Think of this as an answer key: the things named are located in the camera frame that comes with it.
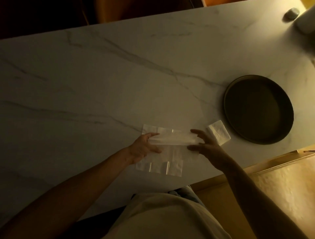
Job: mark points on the person's right hand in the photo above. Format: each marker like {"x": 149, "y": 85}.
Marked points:
{"x": 211, "y": 151}

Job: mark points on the person's left hand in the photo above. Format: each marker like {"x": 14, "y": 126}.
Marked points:
{"x": 141, "y": 149}

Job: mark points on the spread of white paper napkins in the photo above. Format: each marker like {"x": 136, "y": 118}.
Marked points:
{"x": 172, "y": 160}

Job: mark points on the round dark tray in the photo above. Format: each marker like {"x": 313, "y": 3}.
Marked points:
{"x": 258, "y": 109}

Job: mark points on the person's right forearm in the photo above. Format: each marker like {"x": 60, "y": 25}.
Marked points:
{"x": 258, "y": 202}

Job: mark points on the person's left forearm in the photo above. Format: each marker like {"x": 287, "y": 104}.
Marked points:
{"x": 64, "y": 197}

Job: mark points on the beige shirt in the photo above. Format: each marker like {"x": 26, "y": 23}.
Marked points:
{"x": 167, "y": 219}

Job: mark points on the small grey round cap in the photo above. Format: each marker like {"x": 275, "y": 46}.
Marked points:
{"x": 291, "y": 13}

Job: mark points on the white rounded container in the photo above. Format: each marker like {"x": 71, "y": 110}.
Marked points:
{"x": 307, "y": 21}

